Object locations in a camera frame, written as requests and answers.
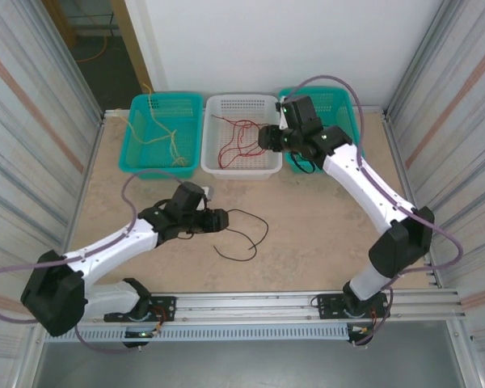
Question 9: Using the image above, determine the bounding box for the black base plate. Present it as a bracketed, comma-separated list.
[103, 295, 177, 323]
[316, 291, 391, 321]

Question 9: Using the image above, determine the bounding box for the red cable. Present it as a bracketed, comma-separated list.
[217, 118, 252, 171]
[211, 115, 270, 159]

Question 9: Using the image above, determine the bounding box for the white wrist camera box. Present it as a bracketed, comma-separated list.
[200, 185, 218, 212]
[274, 100, 289, 131]

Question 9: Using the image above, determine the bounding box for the aluminium mounting rail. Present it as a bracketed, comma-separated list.
[80, 288, 468, 327]

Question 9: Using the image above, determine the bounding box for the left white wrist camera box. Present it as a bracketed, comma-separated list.
[200, 185, 218, 212]

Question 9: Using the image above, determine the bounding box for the black cable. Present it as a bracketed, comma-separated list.
[211, 208, 270, 262]

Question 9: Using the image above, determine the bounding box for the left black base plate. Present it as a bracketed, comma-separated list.
[103, 295, 177, 323]

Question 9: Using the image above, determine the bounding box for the white plastic basket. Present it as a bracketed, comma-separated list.
[200, 94, 284, 182]

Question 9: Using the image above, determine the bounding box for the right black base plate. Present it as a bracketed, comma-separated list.
[316, 291, 391, 321]

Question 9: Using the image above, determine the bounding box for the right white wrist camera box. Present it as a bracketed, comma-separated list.
[274, 100, 289, 131]

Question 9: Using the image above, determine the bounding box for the wooden door frame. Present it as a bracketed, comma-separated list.
[41, 0, 155, 95]

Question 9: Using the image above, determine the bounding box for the orange floor cable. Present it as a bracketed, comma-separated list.
[78, 35, 108, 64]

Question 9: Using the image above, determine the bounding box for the teal plastic basket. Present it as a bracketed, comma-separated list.
[277, 87, 367, 176]
[117, 91, 205, 181]

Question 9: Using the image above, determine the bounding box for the grey slotted cable duct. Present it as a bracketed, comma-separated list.
[44, 324, 351, 343]

